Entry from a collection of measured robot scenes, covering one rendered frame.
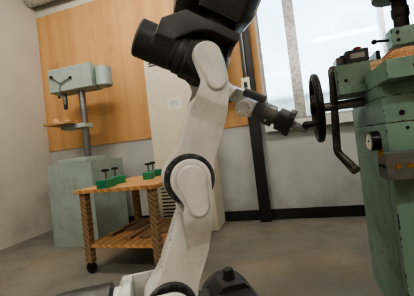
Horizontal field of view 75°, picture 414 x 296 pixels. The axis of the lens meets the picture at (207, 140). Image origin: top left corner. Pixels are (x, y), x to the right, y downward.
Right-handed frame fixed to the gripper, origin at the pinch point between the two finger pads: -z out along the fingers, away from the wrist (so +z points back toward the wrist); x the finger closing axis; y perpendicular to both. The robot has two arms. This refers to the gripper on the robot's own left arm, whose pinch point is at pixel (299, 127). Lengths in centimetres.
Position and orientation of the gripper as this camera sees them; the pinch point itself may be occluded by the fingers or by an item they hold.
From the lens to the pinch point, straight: 115.3
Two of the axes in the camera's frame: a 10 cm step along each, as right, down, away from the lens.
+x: 1.2, -7.0, -7.0
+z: -8.8, -4.0, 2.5
